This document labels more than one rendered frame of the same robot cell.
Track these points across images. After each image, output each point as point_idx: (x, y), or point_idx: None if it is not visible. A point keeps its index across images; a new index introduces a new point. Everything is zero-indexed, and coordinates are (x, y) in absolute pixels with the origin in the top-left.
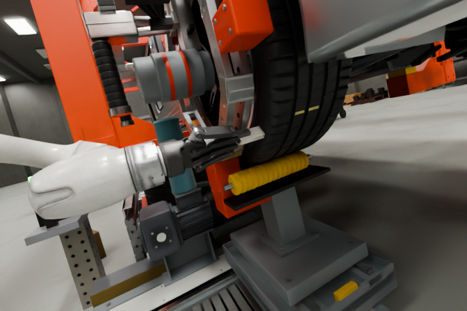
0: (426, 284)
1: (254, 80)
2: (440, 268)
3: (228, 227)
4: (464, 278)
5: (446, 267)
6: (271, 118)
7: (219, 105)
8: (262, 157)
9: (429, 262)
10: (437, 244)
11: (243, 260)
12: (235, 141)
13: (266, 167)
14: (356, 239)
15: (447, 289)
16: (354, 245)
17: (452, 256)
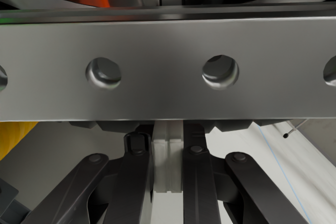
0: (17, 200)
1: None
2: (32, 174)
3: None
4: (50, 186)
5: (37, 173)
6: (247, 125)
7: (302, 23)
8: (60, 122)
9: (23, 166)
10: (32, 139)
11: None
12: (156, 173)
13: (20, 125)
14: (5, 186)
15: (36, 203)
16: (5, 200)
17: (43, 158)
